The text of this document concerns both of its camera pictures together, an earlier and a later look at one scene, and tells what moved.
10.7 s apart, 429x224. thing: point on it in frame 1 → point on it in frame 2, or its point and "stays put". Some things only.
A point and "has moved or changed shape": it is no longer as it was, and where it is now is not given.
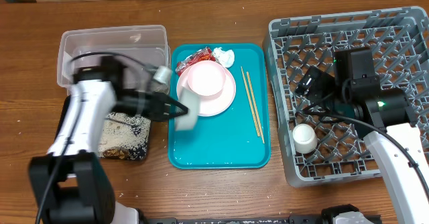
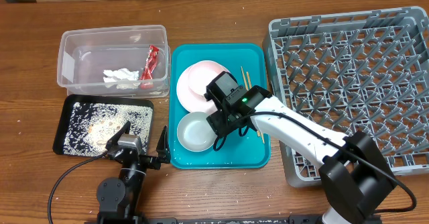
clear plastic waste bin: x=149 y=43 stays put
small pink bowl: x=206 y=78 stays put
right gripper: x=315 y=84 → x=220 y=124
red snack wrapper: x=205 y=53 → x=146 y=78
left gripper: x=160 y=107 → x=162 y=150
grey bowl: x=192 y=101 → x=195 y=133
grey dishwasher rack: x=317 y=146 stays put
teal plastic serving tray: x=229 y=139 stays put
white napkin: x=225 y=58 has moved or changed shape
